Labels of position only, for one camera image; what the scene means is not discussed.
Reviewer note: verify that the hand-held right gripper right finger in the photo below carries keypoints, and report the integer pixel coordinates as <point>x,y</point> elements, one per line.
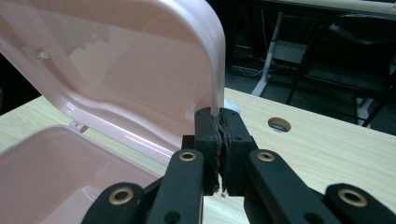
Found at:
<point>267,186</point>

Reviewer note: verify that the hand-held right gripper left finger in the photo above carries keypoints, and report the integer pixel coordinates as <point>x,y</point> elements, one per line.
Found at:
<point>186,186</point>

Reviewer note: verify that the pink plastic lidded box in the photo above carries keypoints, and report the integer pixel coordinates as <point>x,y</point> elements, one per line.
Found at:
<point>124,62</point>

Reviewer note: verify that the white desk leg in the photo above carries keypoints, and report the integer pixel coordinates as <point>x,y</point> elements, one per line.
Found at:
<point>269,59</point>
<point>363,109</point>

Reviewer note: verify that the grey box under desk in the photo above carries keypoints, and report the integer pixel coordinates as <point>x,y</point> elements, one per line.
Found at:
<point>289,52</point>

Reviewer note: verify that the black chair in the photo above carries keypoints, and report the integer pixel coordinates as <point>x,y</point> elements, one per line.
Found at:
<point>348,74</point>

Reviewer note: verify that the white background desktop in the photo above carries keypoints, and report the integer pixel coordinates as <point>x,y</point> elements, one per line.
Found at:
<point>342,4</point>

